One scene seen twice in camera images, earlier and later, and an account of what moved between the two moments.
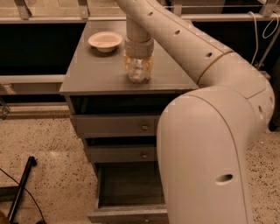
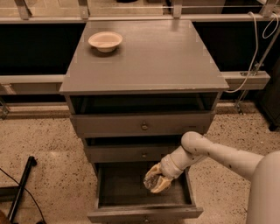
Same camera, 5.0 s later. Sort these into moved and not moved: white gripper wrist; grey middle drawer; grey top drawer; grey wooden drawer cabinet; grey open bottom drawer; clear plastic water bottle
Moved: clear plastic water bottle; white gripper wrist
Not moved: grey open bottom drawer; grey wooden drawer cabinet; grey middle drawer; grey top drawer
